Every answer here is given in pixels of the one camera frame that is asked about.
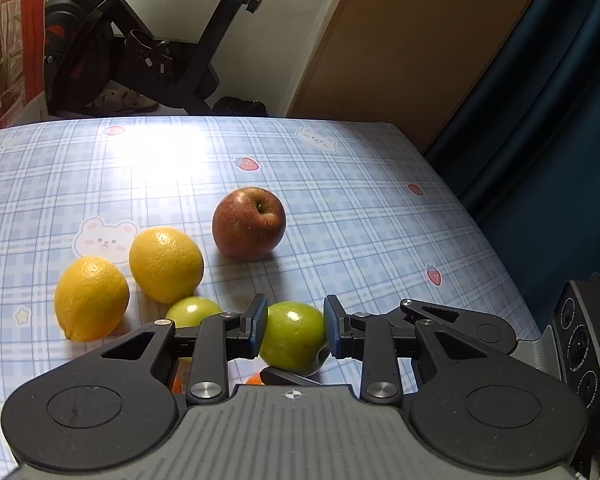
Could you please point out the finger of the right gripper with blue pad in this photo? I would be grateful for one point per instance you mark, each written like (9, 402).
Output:
(450, 348)

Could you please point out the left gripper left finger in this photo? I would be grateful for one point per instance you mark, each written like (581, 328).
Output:
(221, 338)

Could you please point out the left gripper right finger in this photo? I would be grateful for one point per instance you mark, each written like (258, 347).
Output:
(368, 339)

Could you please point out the green apple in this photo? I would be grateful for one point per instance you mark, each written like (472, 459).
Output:
(294, 339)
(190, 311)

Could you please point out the orange mandarin front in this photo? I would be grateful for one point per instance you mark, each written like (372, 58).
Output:
(181, 376)

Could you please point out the orange mandarin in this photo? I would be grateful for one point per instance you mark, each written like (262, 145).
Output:
(255, 380)
(181, 376)

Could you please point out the red apple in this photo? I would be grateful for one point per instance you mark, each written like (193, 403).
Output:
(248, 224)

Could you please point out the right yellow lemon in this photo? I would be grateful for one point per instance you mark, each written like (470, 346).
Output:
(166, 263)

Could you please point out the yellow lemon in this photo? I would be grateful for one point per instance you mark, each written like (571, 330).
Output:
(90, 299)
(166, 263)

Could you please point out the left yellow lemon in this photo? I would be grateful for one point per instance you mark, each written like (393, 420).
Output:
(90, 299)

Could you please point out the dark blue curtain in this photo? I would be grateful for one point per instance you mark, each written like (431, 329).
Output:
(522, 151)

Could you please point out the sandals on floor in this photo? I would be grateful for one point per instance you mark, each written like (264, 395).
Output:
(122, 101)

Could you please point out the wooden wardrobe panel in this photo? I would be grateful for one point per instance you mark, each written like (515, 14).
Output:
(408, 62)

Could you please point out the black exercise bike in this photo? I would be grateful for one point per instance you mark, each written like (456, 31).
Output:
(90, 43)

